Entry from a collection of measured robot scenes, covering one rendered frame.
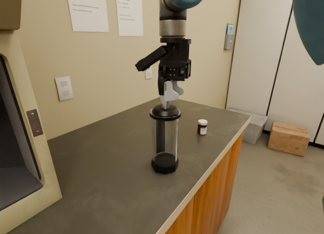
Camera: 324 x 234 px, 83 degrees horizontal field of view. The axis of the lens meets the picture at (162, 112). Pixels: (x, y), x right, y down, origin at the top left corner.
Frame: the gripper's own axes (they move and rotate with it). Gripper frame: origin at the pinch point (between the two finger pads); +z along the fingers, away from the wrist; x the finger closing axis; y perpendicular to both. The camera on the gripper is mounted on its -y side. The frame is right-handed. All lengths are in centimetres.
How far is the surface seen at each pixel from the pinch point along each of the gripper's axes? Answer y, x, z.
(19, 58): -23.6, -27.0, -15.9
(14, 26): -20.8, -28.0, -22.1
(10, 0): -17.1, -29.6, -26.1
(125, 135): -27.1, 14.2, 25.5
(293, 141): 98, 192, 100
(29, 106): -23.8, -27.8, -5.0
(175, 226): 8.6, -11.4, 40.1
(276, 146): 81, 195, 114
